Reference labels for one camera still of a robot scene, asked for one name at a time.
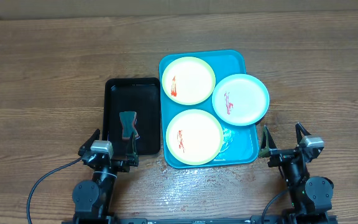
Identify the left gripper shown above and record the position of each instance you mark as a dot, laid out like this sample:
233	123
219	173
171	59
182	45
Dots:
131	159

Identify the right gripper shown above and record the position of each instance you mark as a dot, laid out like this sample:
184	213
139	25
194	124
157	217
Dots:
267	148

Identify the green and orange sponge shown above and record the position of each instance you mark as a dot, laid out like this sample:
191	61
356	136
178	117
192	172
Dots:
128	121

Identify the light blue plate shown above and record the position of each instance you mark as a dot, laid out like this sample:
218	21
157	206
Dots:
240	99

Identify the green plate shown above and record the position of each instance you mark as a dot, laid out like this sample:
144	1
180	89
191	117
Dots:
194	137
188	80

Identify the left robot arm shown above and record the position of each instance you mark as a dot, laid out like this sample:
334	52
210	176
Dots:
92	197

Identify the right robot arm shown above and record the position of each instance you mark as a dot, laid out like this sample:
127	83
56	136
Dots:
310	196

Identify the teal plastic tray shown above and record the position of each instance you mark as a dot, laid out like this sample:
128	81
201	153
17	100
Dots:
240	145

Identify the black plastic tray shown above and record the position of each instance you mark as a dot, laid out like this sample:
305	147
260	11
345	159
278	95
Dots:
141	95

